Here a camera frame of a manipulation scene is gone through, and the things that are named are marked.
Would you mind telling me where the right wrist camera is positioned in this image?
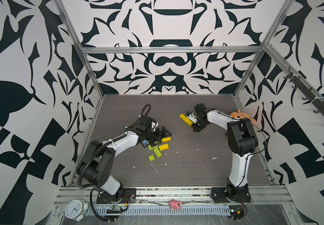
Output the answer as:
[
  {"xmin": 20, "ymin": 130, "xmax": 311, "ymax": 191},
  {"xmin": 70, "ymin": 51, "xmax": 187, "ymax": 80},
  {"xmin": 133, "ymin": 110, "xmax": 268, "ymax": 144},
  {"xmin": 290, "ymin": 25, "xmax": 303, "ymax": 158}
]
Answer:
[{"xmin": 186, "ymin": 111, "xmax": 197, "ymax": 122}]

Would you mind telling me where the yellow block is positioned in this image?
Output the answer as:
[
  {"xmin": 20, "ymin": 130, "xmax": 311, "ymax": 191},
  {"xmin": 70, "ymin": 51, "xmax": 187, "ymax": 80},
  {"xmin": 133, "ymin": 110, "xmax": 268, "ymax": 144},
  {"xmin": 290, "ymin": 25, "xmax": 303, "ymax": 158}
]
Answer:
[
  {"xmin": 162, "ymin": 137, "xmax": 171, "ymax": 143},
  {"xmin": 158, "ymin": 143, "xmax": 169, "ymax": 151},
  {"xmin": 179, "ymin": 113, "xmax": 193, "ymax": 127}
]

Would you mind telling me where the small green cube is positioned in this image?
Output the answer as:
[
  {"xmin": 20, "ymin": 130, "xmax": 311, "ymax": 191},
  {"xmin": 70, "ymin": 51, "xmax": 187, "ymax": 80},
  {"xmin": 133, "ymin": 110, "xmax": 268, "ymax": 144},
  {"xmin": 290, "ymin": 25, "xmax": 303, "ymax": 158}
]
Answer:
[{"xmin": 148, "ymin": 155, "xmax": 155, "ymax": 161}]

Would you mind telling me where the pink pig toy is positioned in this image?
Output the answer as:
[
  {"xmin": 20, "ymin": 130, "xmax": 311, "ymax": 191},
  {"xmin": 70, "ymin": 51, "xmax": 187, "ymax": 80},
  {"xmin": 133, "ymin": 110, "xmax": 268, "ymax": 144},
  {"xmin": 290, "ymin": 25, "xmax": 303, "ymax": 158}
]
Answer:
[{"xmin": 169, "ymin": 199, "xmax": 182, "ymax": 210}]

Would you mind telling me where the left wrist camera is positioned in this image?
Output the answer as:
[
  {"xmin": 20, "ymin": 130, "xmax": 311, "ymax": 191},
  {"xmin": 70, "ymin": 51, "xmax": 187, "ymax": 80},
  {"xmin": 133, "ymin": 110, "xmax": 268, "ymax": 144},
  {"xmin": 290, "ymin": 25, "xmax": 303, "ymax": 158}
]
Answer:
[{"xmin": 150, "ymin": 119, "xmax": 158, "ymax": 131}]

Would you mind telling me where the white cable duct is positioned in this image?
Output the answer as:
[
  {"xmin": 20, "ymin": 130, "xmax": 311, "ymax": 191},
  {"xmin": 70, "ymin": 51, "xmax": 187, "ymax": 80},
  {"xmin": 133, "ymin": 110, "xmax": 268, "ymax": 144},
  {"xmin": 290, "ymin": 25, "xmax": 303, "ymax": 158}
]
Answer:
[{"xmin": 95, "ymin": 205, "xmax": 231, "ymax": 216}]

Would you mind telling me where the circuit board right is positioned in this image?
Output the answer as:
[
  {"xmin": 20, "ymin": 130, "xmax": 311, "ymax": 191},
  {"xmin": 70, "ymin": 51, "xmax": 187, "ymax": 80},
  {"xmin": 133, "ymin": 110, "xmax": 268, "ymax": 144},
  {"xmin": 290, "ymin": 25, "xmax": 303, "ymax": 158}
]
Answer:
[{"xmin": 228, "ymin": 205, "xmax": 246, "ymax": 221}]

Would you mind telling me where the green block lower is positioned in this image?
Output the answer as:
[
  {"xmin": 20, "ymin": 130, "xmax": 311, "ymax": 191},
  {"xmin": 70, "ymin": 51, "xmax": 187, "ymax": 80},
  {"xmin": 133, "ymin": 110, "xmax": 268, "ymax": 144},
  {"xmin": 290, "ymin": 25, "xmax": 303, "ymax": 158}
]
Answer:
[{"xmin": 153, "ymin": 148, "xmax": 162, "ymax": 158}]

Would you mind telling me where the white alarm clock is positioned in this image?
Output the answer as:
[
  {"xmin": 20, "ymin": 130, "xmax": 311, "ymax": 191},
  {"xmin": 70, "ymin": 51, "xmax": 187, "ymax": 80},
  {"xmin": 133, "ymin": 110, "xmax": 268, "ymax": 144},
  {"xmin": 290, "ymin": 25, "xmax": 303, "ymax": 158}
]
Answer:
[{"xmin": 64, "ymin": 199, "xmax": 89, "ymax": 222}]

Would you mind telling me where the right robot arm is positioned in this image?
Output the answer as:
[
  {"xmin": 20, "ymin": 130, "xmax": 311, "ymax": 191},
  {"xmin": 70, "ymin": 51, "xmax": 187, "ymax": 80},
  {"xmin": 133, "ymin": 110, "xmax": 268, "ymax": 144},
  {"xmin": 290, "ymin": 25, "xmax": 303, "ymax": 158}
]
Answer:
[{"xmin": 186, "ymin": 104, "xmax": 259, "ymax": 188}]

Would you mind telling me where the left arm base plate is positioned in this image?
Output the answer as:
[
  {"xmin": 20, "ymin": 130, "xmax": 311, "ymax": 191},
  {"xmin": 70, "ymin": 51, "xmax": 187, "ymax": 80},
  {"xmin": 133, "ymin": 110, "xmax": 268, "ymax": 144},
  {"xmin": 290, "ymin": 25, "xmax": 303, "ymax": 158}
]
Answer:
[{"xmin": 96, "ymin": 188, "xmax": 137, "ymax": 204}]

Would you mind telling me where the orange plush toy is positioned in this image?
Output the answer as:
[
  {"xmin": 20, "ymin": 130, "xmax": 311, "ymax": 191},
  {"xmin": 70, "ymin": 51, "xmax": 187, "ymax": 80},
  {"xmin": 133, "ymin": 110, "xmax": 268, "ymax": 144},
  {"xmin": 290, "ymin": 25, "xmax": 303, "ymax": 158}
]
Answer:
[{"xmin": 230, "ymin": 110, "xmax": 254, "ymax": 123}]

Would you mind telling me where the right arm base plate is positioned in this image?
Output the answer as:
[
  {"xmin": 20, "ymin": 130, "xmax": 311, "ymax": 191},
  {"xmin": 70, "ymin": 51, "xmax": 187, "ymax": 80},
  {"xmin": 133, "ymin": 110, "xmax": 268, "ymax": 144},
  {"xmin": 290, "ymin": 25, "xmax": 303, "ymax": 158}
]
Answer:
[{"xmin": 210, "ymin": 185, "xmax": 251, "ymax": 203}]

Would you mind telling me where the green block upright pair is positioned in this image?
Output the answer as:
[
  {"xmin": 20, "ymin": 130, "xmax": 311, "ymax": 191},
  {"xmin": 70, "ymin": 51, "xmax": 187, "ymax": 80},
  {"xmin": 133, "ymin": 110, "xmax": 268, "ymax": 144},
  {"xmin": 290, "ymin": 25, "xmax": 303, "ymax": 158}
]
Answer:
[{"xmin": 148, "ymin": 145, "xmax": 158, "ymax": 151}]

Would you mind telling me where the black hook rail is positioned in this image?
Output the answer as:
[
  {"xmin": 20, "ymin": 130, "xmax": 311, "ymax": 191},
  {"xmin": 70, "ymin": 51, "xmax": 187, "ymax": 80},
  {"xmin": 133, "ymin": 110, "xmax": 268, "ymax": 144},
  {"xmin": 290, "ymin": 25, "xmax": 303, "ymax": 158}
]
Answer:
[{"xmin": 284, "ymin": 67, "xmax": 324, "ymax": 116}]

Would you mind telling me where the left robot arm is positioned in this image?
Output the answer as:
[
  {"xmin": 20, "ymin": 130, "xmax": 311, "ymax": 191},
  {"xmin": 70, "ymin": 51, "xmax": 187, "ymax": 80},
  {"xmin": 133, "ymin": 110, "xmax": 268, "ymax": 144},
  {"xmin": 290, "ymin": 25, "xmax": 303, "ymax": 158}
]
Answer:
[{"xmin": 76, "ymin": 104, "xmax": 172, "ymax": 199}]

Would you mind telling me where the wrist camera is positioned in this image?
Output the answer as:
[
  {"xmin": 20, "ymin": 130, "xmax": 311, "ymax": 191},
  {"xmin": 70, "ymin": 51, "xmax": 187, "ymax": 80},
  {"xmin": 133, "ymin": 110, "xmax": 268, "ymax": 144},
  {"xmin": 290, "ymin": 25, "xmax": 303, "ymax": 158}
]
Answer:
[
  {"xmin": 186, "ymin": 111, "xmax": 197, "ymax": 122},
  {"xmin": 150, "ymin": 119, "xmax": 158, "ymax": 131}
]

